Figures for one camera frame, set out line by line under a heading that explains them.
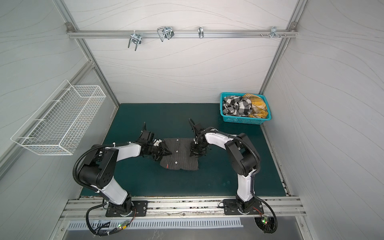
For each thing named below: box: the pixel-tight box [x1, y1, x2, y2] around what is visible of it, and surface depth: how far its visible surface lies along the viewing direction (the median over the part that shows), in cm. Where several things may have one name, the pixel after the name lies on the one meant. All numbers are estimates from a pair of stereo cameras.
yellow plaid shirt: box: [242, 93, 269, 119], surface depth 106 cm
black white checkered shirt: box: [222, 95, 253, 117], surface depth 109 cm
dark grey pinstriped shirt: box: [160, 137, 199, 171], surface depth 88 cm
